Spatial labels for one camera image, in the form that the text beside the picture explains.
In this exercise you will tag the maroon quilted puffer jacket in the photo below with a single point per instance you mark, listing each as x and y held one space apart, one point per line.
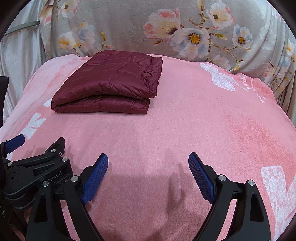
110 82

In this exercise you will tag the white satin curtain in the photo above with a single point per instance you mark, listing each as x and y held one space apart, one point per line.
23 51

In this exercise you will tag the grey floral bed sheet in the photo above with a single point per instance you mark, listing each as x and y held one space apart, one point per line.
248 37

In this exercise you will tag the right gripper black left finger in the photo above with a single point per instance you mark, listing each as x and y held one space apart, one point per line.
47 221

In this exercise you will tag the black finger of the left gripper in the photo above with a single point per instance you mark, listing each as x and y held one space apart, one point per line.
48 166
8 147

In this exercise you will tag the pink fleece blanket with bows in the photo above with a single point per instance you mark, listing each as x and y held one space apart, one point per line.
232 122

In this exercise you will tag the person's left hand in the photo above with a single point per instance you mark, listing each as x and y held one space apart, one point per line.
18 223

